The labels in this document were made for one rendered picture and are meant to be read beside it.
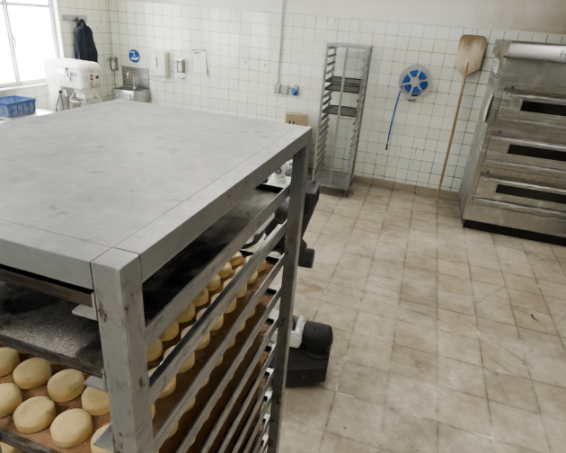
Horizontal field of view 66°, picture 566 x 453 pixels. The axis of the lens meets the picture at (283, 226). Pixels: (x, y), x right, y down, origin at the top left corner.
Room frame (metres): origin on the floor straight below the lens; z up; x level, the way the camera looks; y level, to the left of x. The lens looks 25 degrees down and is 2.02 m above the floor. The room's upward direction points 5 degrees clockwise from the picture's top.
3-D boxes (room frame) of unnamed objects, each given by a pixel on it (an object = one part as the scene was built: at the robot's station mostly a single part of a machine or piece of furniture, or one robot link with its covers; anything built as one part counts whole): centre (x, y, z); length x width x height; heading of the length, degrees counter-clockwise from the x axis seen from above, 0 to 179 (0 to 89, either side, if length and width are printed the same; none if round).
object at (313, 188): (2.20, -0.02, 1.10); 0.34 x 0.30 x 0.36; 170
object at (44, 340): (0.68, 0.28, 1.68); 0.60 x 0.40 x 0.02; 164
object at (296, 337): (2.19, -0.08, 0.28); 0.21 x 0.20 x 0.13; 80
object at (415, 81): (5.74, -1.49, 1.10); 0.41 x 0.17 x 1.10; 74
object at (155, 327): (0.63, 0.09, 1.68); 0.64 x 0.03 x 0.03; 164
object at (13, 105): (4.76, 3.07, 0.95); 0.40 x 0.30 x 0.14; 167
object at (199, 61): (6.64, 1.39, 1.37); 0.27 x 0.02 x 0.40; 74
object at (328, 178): (5.62, -0.63, 0.93); 0.64 x 0.51 x 1.78; 167
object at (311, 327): (2.19, -0.05, 0.19); 0.64 x 0.52 x 0.33; 80
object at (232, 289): (0.63, 0.09, 1.59); 0.64 x 0.03 x 0.03; 164
